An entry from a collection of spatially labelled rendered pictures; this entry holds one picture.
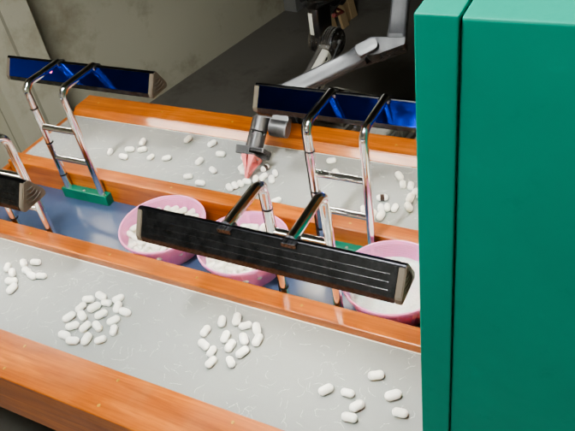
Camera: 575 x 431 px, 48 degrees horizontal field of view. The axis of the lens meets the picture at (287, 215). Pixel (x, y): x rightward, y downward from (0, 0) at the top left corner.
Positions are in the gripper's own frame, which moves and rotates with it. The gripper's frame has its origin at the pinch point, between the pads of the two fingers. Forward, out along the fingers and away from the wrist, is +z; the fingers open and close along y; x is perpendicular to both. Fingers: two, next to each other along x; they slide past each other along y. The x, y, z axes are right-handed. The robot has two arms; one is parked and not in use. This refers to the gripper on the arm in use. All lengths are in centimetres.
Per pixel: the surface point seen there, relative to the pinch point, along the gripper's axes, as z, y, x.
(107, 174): 9.2, -47.6, -8.4
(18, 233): 35, -57, -30
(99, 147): -1, -65, 4
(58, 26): -72, -172, 72
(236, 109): -61, -102, 155
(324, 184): -2.4, 24.9, 4.2
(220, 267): 29.8, 11.1, -23.2
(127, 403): 64, 15, -56
